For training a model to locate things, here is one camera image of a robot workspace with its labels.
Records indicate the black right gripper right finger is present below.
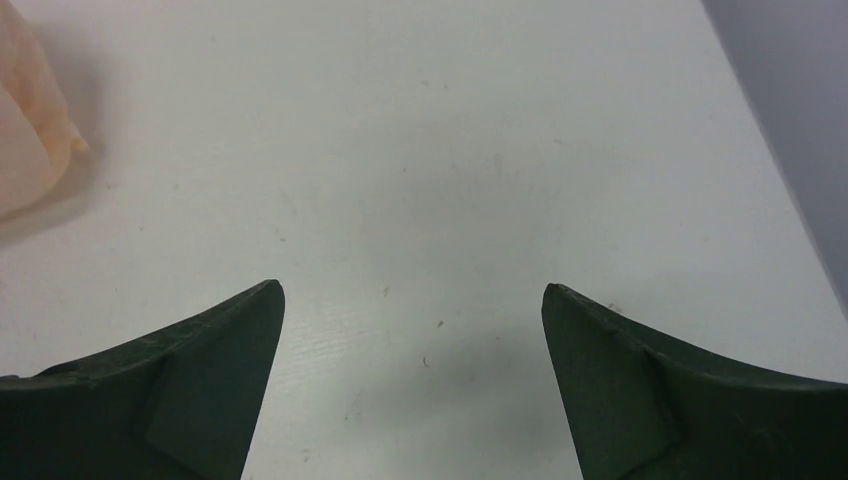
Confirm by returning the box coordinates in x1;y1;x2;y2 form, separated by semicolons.
541;284;847;479

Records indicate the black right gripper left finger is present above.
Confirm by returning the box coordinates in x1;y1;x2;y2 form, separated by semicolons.
1;280;285;479

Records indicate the translucent orange plastic bag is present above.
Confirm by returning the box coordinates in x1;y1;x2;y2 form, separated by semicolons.
1;1;88;217

